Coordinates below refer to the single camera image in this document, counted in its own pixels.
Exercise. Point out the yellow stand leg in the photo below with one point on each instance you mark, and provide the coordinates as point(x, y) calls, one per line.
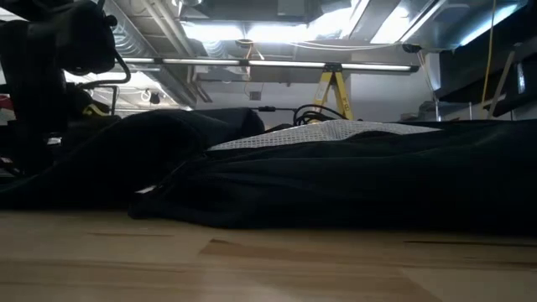
point(322, 92)
point(344, 102)

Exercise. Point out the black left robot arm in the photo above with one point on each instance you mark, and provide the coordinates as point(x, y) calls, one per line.
point(38, 63)

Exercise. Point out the navy blue backpack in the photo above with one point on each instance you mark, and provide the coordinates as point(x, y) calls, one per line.
point(335, 180)

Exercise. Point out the black hanging ceiling lamp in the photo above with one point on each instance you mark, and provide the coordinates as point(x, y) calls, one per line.
point(154, 98)

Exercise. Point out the white mesh zip pouch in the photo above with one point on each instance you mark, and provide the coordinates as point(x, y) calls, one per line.
point(319, 132)

